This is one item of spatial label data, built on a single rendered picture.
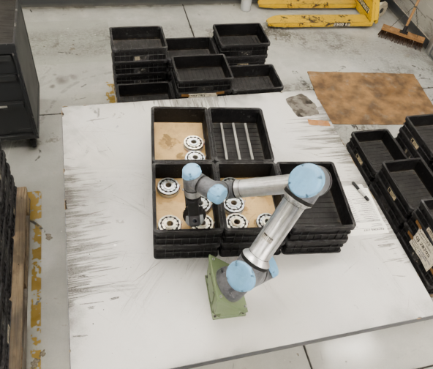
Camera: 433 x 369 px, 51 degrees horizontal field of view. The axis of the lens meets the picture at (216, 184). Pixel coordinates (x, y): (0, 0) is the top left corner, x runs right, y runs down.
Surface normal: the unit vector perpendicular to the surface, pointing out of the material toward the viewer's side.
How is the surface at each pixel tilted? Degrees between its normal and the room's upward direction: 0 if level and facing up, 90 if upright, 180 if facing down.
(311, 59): 0
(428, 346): 0
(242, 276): 58
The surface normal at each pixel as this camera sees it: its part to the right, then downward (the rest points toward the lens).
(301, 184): -0.38, -0.11
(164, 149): 0.11, -0.65
